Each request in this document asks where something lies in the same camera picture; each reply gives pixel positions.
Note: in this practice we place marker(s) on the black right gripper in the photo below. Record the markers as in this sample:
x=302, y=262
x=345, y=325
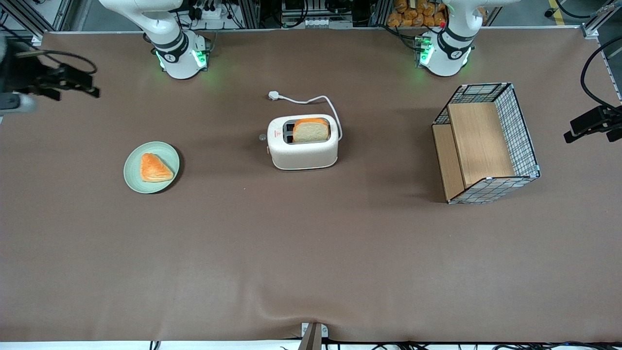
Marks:
x=20, y=74

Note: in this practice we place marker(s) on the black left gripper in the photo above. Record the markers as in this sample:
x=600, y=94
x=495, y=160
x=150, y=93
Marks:
x=594, y=119

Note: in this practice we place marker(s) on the white two-slot toaster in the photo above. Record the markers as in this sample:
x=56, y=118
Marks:
x=301, y=155

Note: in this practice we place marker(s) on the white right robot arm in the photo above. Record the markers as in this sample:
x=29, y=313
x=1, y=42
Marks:
x=175, y=58

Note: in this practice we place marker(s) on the light green round plate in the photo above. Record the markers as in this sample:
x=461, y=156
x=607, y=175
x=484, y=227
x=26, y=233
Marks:
x=160, y=148

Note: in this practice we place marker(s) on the wooden two-step shelf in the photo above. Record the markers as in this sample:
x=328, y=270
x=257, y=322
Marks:
x=478, y=141

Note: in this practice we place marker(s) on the triangular orange pastry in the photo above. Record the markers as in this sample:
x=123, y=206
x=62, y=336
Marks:
x=153, y=170

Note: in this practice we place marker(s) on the white power strip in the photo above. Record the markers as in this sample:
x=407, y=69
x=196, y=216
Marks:
x=209, y=12

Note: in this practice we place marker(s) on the bag of orange bread rolls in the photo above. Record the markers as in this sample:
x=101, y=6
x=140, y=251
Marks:
x=413, y=13

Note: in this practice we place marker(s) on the toast bread slice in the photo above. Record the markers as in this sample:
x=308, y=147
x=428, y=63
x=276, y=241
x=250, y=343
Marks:
x=311, y=132

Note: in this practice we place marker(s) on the brown table cover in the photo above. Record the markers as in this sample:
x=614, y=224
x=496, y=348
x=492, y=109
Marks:
x=311, y=253

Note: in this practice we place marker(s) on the aluminium frame profile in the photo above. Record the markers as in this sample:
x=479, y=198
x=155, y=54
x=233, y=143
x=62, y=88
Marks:
x=26, y=19
x=600, y=17

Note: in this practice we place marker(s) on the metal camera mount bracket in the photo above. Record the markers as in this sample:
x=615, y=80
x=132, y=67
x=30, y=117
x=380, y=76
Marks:
x=313, y=335

